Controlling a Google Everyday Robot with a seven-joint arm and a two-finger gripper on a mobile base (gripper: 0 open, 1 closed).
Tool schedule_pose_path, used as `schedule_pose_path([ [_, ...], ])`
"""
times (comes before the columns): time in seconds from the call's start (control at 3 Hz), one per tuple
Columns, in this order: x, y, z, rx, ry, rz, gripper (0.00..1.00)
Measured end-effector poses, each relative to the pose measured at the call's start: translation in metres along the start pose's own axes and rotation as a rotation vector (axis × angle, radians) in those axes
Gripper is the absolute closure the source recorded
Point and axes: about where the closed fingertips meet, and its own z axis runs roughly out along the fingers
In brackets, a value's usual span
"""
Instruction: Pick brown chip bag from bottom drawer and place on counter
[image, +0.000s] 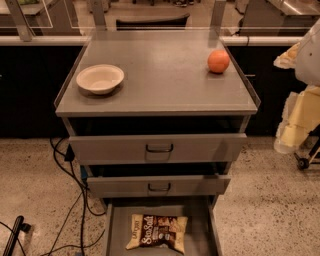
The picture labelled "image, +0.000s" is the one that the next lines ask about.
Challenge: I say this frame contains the orange fruit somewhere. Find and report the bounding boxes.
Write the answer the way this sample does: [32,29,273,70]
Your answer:
[207,50,230,74]

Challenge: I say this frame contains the white counter rail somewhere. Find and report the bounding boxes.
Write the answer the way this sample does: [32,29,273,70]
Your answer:
[0,36,302,46]

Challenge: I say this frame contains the grey bottom drawer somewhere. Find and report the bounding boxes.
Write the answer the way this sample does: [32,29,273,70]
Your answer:
[103,200,222,256]

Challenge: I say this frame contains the grey drawer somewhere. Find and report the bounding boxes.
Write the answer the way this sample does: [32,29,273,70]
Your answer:
[103,200,222,256]
[69,133,246,165]
[87,175,231,198]

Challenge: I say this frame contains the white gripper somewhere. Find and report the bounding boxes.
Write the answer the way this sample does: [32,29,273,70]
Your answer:
[273,43,320,154]

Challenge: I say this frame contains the grey metal drawer cabinet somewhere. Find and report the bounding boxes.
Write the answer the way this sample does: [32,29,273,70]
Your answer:
[56,30,259,252]

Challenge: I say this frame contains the grey top drawer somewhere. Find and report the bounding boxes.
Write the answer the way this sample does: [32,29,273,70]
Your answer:
[69,133,246,165]

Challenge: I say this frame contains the grey middle drawer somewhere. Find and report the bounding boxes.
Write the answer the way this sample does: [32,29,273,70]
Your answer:
[87,175,231,198]

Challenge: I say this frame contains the black floor cables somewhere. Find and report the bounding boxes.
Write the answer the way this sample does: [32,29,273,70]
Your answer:
[0,136,107,256]

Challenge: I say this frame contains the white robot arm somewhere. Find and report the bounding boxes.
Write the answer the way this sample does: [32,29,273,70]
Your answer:
[274,20,320,154]

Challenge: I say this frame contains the dark chair back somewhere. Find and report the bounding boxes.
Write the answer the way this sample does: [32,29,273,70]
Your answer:
[116,13,190,31]

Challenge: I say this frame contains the grey metal post left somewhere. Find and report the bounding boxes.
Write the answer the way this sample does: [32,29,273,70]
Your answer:
[5,0,33,42]

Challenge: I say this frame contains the brown sea salt chip bag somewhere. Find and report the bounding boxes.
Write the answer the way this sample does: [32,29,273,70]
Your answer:
[126,214,188,254]

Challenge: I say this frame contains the black wheeled stand base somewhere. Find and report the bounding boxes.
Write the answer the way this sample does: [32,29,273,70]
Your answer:
[294,135,320,171]

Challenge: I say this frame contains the black bar on floor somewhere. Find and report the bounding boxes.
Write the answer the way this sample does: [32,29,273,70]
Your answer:
[3,215,31,256]

